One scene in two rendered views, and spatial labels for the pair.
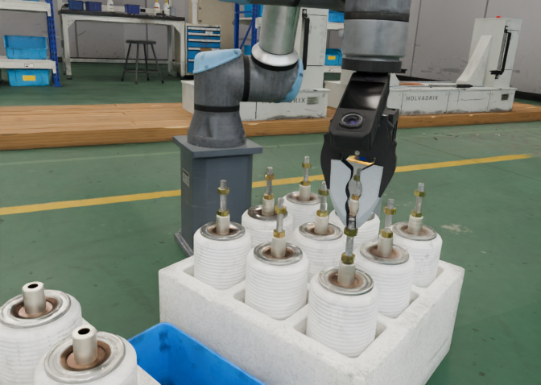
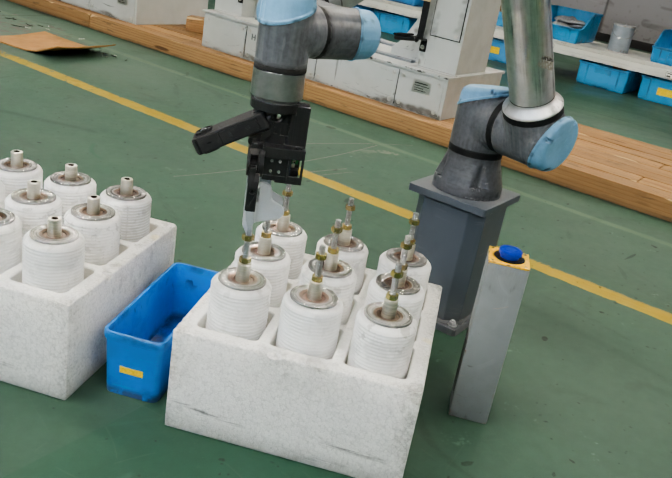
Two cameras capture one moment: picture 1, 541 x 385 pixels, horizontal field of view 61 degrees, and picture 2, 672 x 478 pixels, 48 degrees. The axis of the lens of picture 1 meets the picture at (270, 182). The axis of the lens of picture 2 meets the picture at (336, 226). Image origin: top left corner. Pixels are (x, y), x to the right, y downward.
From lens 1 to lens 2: 1.13 m
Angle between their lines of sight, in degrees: 56
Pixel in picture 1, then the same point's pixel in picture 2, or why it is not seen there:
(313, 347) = (198, 308)
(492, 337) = not seen: outside the picture
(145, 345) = (202, 279)
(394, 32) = (260, 79)
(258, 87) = (499, 138)
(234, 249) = not seen: hidden behind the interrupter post
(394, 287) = (285, 321)
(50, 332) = (111, 202)
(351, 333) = (211, 311)
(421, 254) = (359, 330)
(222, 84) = (466, 123)
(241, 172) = (457, 229)
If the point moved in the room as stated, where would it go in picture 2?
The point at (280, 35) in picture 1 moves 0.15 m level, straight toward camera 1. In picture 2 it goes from (513, 82) to (447, 77)
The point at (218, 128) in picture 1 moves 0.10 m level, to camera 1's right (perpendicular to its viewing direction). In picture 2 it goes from (449, 170) to (477, 187)
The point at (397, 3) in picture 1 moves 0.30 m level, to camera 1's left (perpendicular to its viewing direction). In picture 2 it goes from (262, 57) to (197, 17)
